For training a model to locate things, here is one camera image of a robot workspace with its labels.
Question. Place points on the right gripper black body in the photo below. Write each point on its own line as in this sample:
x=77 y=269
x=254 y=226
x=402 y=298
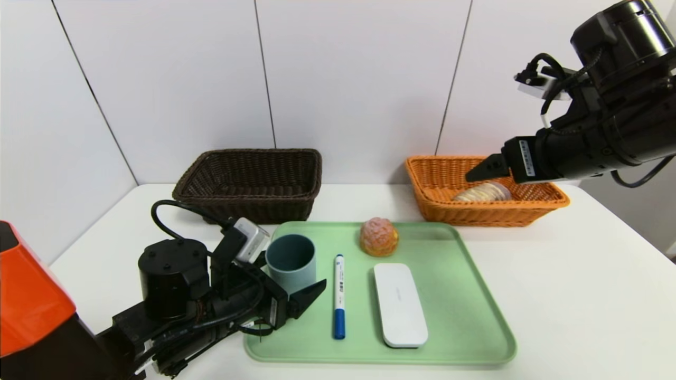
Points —
x=524 y=158

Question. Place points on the dark brown wicker basket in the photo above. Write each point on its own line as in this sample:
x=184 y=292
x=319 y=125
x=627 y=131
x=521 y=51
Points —
x=264 y=211

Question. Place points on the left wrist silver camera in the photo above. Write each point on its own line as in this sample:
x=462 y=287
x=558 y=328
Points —
x=251 y=237

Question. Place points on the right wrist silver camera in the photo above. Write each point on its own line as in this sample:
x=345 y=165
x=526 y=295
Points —
x=538 y=87

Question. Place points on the white marker pen blue cap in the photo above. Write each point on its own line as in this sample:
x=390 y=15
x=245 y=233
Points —
x=339 y=295

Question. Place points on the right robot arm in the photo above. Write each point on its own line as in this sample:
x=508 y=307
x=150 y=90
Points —
x=623 y=31

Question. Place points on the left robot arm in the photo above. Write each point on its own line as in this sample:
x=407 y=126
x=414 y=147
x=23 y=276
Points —
x=174 y=274

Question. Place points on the orange wicker basket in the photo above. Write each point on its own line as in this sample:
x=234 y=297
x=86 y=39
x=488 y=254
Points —
x=475 y=214

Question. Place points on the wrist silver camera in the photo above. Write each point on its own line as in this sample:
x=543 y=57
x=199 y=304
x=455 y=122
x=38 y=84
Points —
x=251 y=237
x=538 y=87

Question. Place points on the light green plastic tray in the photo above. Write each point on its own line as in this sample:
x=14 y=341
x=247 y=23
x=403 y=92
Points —
x=465 y=316

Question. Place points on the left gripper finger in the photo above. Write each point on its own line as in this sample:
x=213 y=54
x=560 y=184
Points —
x=303 y=301

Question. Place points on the long striped bread loaf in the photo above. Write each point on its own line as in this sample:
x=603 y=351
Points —
x=483 y=192

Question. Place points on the round orange pastry bun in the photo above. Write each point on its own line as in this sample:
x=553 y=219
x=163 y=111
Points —
x=379 y=238

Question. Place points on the white rectangular case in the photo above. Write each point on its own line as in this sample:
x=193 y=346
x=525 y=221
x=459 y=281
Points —
x=401 y=306

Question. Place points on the blue-grey plastic cup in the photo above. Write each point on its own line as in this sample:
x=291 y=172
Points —
x=293 y=269

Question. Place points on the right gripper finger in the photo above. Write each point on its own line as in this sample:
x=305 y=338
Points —
x=491 y=169

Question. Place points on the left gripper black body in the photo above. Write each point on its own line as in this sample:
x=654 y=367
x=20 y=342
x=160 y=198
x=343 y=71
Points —
x=275 y=310

